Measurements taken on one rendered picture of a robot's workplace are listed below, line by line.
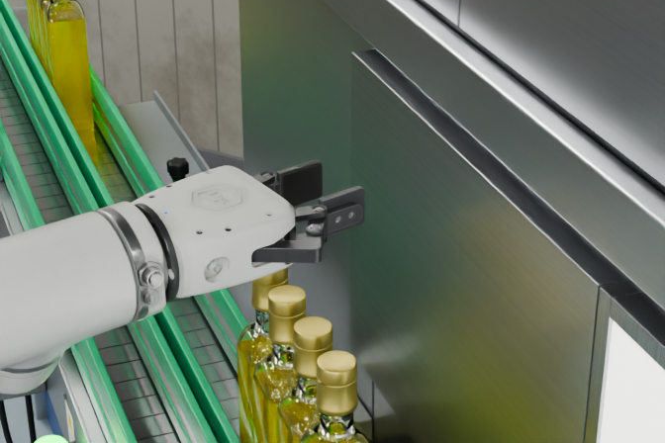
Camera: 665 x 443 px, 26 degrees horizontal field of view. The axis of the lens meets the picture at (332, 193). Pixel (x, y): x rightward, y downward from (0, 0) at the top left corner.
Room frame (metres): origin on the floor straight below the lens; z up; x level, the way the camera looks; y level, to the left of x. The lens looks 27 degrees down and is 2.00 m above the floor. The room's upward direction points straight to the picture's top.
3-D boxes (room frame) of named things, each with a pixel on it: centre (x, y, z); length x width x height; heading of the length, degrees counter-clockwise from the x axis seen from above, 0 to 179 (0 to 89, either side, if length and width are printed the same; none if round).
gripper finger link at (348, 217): (0.95, 0.00, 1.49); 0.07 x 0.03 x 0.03; 126
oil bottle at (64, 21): (2.09, 0.41, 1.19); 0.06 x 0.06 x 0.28; 21
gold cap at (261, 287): (1.16, 0.06, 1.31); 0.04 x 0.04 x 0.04
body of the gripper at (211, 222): (0.93, 0.10, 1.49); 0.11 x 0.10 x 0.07; 126
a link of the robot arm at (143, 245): (0.89, 0.14, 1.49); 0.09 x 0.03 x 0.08; 36
